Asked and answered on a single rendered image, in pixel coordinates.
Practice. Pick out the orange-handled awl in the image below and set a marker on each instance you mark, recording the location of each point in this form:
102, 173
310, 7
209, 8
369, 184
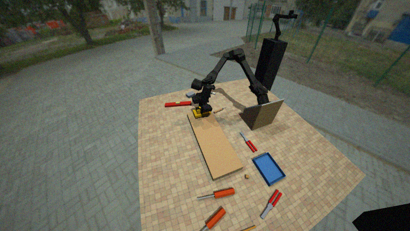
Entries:
215, 218
222, 193

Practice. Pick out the blue rectangular tray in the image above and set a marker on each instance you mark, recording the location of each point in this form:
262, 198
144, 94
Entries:
268, 168

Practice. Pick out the long red bar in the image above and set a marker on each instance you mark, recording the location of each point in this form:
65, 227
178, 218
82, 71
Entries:
172, 104

